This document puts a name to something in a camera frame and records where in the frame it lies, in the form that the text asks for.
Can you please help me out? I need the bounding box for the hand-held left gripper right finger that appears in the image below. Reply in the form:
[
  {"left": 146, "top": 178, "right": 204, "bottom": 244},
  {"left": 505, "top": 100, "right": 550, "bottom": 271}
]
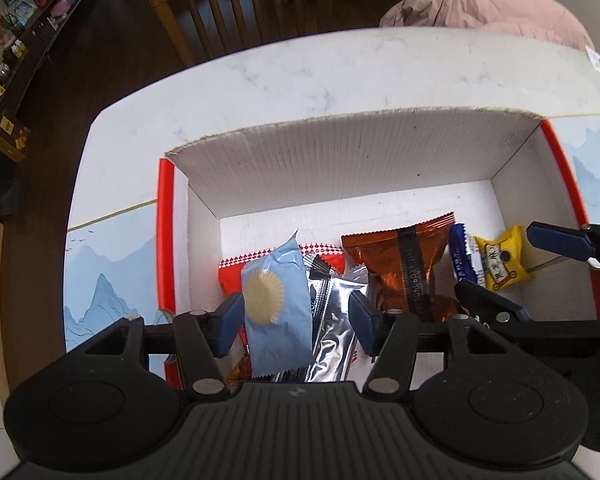
[{"left": 346, "top": 290, "right": 525, "bottom": 396}]

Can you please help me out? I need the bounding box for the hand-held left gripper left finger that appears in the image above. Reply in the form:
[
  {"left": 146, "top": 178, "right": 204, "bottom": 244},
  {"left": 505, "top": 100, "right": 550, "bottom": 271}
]
[{"left": 82, "top": 291, "right": 247, "bottom": 403}]

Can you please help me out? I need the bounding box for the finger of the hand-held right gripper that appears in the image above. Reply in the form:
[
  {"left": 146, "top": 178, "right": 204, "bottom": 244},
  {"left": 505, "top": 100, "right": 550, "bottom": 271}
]
[
  {"left": 454, "top": 280, "right": 532, "bottom": 325},
  {"left": 526, "top": 211, "right": 600, "bottom": 286}
]

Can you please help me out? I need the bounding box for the silver foil snack packet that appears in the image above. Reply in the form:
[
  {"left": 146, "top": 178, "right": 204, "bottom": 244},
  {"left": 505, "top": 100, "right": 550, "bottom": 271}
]
[{"left": 275, "top": 255, "right": 368, "bottom": 383}]

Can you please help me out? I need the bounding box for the small yellow snack packet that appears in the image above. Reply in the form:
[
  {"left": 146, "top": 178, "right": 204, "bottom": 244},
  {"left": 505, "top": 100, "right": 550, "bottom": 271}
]
[{"left": 472, "top": 225, "right": 534, "bottom": 291}]

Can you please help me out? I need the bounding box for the red snack packet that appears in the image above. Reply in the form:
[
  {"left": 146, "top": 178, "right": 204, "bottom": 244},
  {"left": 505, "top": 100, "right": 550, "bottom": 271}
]
[{"left": 219, "top": 244, "right": 346, "bottom": 381}]

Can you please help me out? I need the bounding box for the light blue snack packet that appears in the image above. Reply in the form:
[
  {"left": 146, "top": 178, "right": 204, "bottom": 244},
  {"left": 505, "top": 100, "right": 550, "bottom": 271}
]
[{"left": 241, "top": 230, "right": 313, "bottom": 378}]

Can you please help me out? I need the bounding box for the blue and white snack packet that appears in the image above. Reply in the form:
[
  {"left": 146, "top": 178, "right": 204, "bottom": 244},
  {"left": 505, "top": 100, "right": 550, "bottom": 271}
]
[{"left": 449, "top": 223, "right": 481, "bottom": 286}]

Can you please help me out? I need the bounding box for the brown foil snack packet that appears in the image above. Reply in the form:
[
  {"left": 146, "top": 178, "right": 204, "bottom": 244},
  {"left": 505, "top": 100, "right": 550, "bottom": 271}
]
[{"left": 341, "top": 211, "right": 468, "bottom": 323}]

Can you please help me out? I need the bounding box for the red cardboard box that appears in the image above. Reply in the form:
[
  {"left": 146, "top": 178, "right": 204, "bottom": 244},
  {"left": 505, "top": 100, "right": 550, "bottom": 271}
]
[{"left": 155, "top": 107, "right": 600, "bottom": 396}]

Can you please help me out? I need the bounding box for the white cardboard box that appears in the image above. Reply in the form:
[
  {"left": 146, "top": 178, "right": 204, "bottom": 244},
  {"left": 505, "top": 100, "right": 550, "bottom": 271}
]
[{"left": 64, "top": 115, "right": 600, "bottom": 352}]

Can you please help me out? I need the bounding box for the pink jacket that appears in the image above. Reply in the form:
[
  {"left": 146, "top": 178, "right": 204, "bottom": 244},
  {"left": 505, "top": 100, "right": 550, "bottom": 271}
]
[{"left": 379, "top": 0, "right": 596, "bottom": 51}]

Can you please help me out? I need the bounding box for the wooden chair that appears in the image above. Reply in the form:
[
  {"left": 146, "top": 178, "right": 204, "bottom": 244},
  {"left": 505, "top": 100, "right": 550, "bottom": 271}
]
[{"left": 145, "top": 0, "right": 336, "bottom": 66}]

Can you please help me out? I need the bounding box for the dark television cabinet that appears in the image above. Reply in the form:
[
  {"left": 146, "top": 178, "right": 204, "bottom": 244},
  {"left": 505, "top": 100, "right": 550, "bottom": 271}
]
[{"left": 0, "top": 0, "right": 93, "bottom": 116}]

